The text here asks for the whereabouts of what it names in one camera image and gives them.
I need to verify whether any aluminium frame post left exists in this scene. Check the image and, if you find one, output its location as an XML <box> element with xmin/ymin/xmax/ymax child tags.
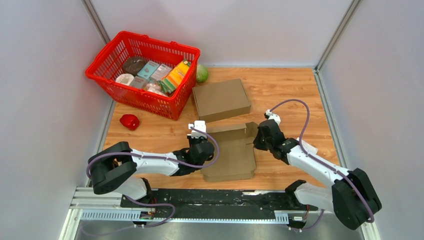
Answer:
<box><xmin>81</xmin><ymin>0</ymin><xmax>111</xmax><ymax>45</ymax></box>

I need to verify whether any red bell pepper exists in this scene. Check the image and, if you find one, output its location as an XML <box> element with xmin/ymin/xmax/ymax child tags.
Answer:
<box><xmin>119</xmin><ymin>114</ymin><xmax>140</xmax><ymax>131</ymax></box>

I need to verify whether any green carton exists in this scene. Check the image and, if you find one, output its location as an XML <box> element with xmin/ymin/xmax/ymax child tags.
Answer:
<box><xmin>157</xmin><ymin>80</ymin><xmax>175</xmax><ymax>95</ymax></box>

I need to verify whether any aluminium frame post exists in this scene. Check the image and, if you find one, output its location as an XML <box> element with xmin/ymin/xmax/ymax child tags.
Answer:
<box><xmin>314</xmin><ymin>0</ymin><xmax>362</xmax><ymax>74</ymax></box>
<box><xmin>81</xmin><ymin>0</ymin><xmax>111</xmax><ymax>45</ymax></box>

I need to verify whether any pink white packet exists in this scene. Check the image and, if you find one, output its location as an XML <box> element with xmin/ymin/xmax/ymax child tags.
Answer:
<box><xmin>145</xmin><ymin>83</ymin><xmax>168</xmax><ymax>97</ymax></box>

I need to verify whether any purple cable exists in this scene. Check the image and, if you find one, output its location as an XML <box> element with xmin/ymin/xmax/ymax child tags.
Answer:
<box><xmin>268</xmin><ymin>98</ymin><xmax>376</xmax><ymax>232</ymax></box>
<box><xmin>85</xmin><ymin>127</ymin><xmax>221</xmax><ymax>229</ymax></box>

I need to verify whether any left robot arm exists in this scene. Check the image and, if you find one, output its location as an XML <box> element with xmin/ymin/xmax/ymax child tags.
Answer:
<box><xmin>86</xmin><ymin>136</ymin><xmax>220</xmax><ymax>208</ymax></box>

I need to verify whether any teal small box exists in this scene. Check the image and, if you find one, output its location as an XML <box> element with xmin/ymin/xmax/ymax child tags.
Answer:
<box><xmin>136</xmin><ymin>60</ymin><xmax>160</xmax><ymax>80</ymax></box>

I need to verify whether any clear plastic packet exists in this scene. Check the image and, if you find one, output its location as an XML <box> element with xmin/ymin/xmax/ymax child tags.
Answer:
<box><xmin>296</xmin><ymin>137</ymin><xmax>318</xmax><ymax>155</ymax></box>

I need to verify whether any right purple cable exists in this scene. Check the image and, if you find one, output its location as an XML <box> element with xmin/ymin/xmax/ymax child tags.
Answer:
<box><xmin>268</xmin><ymin>98</ymin><xmax>376</xmax><ymax>232</ymax></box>

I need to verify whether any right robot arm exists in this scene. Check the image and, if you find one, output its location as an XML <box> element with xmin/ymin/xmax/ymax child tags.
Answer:
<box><xmin>253</xmin><ymin>119</ymin><xmax>382</xmax><ymax>230</ymax></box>

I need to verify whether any grey small box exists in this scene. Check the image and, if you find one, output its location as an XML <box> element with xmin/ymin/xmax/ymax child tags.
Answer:
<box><xmin>149</xmin><ymin>64</ymin><xmax>173</xmax><ymax>82</ymax></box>

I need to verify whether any white round roll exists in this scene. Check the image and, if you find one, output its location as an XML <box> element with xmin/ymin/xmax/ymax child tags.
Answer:
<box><xmin>115</xmin><ymin>73</ymin><xmax>135</xmax><ymax>86</ymax></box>

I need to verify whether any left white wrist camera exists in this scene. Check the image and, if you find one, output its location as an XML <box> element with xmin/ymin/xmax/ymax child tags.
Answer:
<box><xmin>188</xmin><ymin>120</ymin><xmax>207</xmax><ymax>139</ymax></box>

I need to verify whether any small cardboard sheet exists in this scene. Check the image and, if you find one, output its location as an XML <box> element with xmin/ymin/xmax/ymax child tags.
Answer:
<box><xmin>200</xmin><ymin>122</ymin><xmax>258</xmax><ymax>183</ymax></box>

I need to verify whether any large brown cardboard box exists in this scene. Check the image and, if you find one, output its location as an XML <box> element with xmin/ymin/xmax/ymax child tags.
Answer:
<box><xmin>192</xmin><ymin>78</ymin><xmax>252</xmax><ymax>123</ymax></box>

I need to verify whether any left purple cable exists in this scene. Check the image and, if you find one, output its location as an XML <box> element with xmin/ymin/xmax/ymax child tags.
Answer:
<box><xmin>85</xmin><ymin>127</ymin><xmax>221</xmax><ymax>229</ymax></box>

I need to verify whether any yellow orange juice carton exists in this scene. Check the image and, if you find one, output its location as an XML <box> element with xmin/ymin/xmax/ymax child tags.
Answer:
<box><xmin>162</xmin><ymin>59</ymin><xmax>191</xmax><ymax>90</ymax></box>

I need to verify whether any red plastic shopping basket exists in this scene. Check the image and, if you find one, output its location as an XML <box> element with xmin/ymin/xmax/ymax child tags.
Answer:
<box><xmin>85</xmin><ymin>31</ymin><xmax>201</xmax><ymax>120</ymax></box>

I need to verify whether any grey pink box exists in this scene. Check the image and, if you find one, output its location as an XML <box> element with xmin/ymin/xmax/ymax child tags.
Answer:
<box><xmin>129</xmin><ymin>76</ymin><xmax>149</xmax><ymax>90</ymax></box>

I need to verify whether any green cabbage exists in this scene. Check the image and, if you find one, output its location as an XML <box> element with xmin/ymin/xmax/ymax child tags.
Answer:
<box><xmin>196</xmin><ymin>64</ymin><xmax>209</xmax><ymax>83</ymax></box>

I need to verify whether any aluminium frame post right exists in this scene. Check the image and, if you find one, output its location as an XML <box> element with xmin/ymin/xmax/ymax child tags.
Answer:
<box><xmin>314</xmin><ymin>0</ymin><xmax>362</xmax><ymax>74</ymax></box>

